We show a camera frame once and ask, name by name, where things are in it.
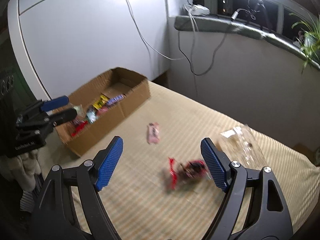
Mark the white wardrobe cabinet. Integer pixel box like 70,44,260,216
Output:
8,0,169,100

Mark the Snickers bar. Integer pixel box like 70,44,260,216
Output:
106,94,125,107

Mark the pink small snack packet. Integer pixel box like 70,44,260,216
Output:
147,122,160,144

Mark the clear plastic snack bag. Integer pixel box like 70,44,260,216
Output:
218,125,268,170

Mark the white hanging cable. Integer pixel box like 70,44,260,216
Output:
117,0,186,61

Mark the grey stone window sill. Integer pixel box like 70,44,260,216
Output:
174,16,319,70

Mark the brown cardboard box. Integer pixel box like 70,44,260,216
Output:
56,67,150,156

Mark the black hanging cable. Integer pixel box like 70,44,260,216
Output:
177,0,266,77

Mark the green spider plant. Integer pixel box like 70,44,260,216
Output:
291,15,319,74

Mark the white power strip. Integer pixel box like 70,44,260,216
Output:
184,4,210,16

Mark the red clear dried fruit bag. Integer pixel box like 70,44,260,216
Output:
71,119,88,137

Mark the striped beige mattress cover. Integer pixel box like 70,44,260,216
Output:
37,80,320,240

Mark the yellow candy packet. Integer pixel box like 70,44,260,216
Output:
92,94,109,110

